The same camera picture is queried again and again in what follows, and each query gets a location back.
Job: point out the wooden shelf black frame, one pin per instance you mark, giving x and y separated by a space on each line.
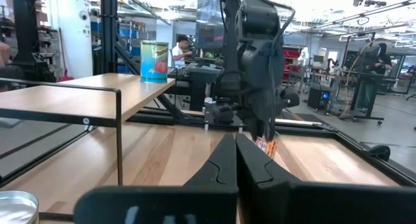
81 97

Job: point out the blue tomato label can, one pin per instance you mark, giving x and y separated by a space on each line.
16 207
152 65

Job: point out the black aluminium table frame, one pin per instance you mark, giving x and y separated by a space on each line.
357 143

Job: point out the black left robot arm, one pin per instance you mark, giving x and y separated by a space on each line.
256 19

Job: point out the computer monitor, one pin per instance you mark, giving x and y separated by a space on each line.
209 26

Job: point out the black clamp knob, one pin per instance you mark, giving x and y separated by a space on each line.
380 152

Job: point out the black support column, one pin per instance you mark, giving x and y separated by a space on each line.
26 29

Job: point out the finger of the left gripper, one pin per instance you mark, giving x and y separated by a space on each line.
259 128
269 128

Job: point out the black box blue light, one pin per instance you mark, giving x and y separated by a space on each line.
318 99

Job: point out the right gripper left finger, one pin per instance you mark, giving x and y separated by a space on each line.
195 204

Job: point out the blue bin shelf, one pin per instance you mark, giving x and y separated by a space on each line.
130 34

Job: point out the person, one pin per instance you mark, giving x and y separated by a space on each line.
178 52
382 61

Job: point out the black workstation stand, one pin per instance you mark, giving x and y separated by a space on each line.
359 91

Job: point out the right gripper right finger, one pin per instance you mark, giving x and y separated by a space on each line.
292 204

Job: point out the orange label can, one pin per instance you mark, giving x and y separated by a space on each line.
271 147

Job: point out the red bin rack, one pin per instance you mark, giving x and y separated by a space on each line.
291 55

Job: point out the black desk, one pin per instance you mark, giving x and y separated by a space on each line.
198 87

